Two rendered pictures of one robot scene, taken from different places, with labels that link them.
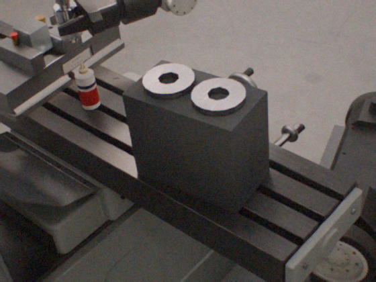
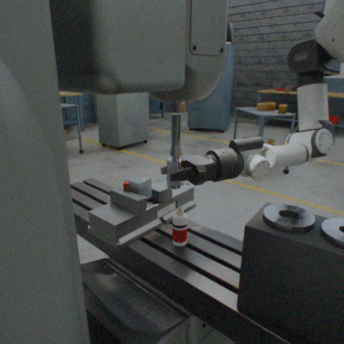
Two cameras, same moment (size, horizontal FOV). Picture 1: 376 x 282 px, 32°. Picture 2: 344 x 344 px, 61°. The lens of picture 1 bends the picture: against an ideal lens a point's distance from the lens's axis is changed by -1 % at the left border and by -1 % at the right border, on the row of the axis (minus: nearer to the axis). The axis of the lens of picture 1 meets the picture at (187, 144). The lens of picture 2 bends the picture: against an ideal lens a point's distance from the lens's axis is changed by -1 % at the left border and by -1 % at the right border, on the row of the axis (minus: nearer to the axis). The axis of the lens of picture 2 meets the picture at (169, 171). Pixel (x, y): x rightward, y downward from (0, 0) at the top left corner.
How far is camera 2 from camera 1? 0.67 m
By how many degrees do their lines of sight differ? 21
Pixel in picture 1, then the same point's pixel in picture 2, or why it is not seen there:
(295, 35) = not seen: hidden behind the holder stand
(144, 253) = not seen: outside the picture
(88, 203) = (175, 330)
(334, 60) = not seen: hidden behind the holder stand
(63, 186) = (157, 311)
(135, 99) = (261, 231)
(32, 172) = (128, 295)
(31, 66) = (137, 206)
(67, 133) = (162, 263)
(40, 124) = (139, 253)
